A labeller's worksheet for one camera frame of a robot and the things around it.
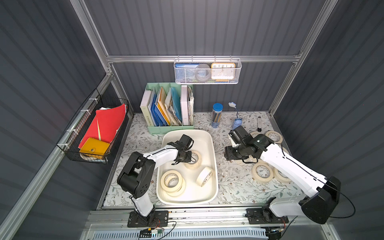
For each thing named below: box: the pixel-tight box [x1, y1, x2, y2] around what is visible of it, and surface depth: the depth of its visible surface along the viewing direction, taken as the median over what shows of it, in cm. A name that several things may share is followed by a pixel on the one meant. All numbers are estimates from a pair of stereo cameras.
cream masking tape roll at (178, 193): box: [166, 185, 186, 197], surface depth 80 cm
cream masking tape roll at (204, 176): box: [196, 166, 214, 187], surface depth 80 cm
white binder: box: [180, 85, 190, 126], surface depth 98 cm
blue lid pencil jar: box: [211, 103, 224, 129], surface depth 101 cm
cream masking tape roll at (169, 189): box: [160, 170, 183, 192], surface depth 80 cm
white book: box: [140, 89, 154, 127], surface depth 93 cm
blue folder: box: [151, 93, 169, 127], surface depth 99 cm
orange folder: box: [157, 86, 172, 126], surface depth 98 cm
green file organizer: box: [140, 82, 195, 135], surface depth 101 cm
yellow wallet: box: [79, 137, 111, 156], surface depth 65 cm
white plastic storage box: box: [156, 129, 219, 206], surface depth 84 cm
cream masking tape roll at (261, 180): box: [251, 162, 274, 184], surface depth 86 cm
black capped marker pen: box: [257, 116, 262, 132], surface depth 114 cm
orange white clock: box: [211, 62, 236, 82], surface depth 90 cm
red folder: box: [78, 104, 126, 149], surface depth 75 cm
